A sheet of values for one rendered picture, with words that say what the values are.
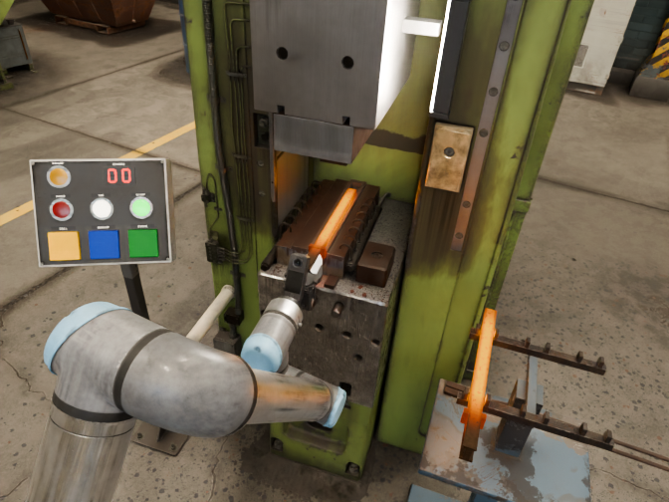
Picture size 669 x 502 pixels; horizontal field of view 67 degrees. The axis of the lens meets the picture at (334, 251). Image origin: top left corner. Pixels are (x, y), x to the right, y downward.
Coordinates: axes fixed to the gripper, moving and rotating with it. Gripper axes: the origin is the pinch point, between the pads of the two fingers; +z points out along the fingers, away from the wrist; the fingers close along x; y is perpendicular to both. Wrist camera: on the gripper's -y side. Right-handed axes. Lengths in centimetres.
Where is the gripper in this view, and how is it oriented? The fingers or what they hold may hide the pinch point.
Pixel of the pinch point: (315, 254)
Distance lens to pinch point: 136.7
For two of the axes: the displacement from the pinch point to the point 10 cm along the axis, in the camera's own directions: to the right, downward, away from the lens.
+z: 3.1, -5.9, 7.5
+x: 9.5, 2.2, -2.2
